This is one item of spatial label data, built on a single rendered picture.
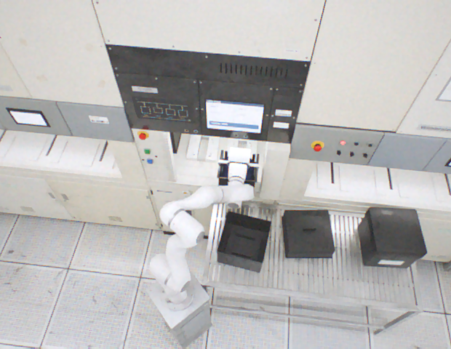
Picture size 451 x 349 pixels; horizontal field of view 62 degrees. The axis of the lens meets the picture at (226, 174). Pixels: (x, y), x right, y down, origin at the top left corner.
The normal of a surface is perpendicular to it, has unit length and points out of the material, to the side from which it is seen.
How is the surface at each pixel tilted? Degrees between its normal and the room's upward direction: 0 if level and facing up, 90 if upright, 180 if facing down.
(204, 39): 92
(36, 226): 0
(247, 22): 90
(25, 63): 90
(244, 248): 0
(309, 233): 0
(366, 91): 90
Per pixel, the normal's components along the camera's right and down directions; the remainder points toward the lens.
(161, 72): -0.11, 0.83
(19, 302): 0.01, -0.55
